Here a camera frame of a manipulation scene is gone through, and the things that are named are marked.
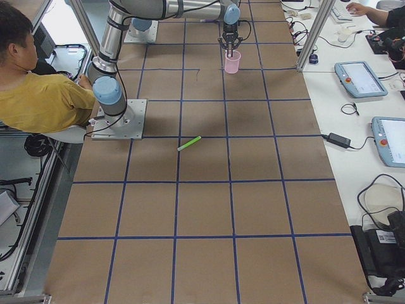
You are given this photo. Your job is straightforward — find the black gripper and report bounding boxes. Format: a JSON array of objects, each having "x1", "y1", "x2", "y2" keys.
[{"x1": 218, "y1": 22, "x2": 244, "y2": 56}]

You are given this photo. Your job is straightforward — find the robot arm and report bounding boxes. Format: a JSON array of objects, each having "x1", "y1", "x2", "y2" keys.
[{"x1": 88, "y1": 1, "x2": 242, "y2": 138}]

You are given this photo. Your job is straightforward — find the pink mesh cup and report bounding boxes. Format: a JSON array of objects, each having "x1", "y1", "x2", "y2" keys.
[{"x1": 224, "y1": 50, "x2": 241, "y2": 74}]

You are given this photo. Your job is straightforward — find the green pen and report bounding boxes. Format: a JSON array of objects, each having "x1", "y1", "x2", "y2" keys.
[{"x1": 177, "y1": 136, "x2": 201, "y2": 151}]

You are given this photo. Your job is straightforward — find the blue teach pendant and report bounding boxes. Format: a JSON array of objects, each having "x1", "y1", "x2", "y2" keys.
[
  {"x1": 371, "y1": 117, "x2": 404, "y2": 168},
  {"x1": 334, "y1": 61, "x2": 388, "y2": 98}
]

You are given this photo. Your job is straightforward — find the black power adapter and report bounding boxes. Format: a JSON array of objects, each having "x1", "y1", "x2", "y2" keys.
[{"x1": 321, "y1": 132, "x2": 351, "y2": 149}]

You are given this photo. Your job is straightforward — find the person in yellow shirt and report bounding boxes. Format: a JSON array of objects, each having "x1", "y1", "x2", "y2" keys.
[{"x1": 1, "y1": 1, "x2": 96, "y2": 134}]

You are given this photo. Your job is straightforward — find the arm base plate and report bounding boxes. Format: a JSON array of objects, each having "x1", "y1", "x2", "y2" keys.
[
  {"x1": 124, "y1": 18, "x2": 158, "y2": 44},
  {"x1": 90, "y1": 99, "x2": 147, "y2": 140}
]

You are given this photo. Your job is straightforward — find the aluminium frame post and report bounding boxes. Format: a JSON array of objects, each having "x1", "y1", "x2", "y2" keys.
[{"x1": 297, "y1": 0, "x2": 335, "y2": 72}]

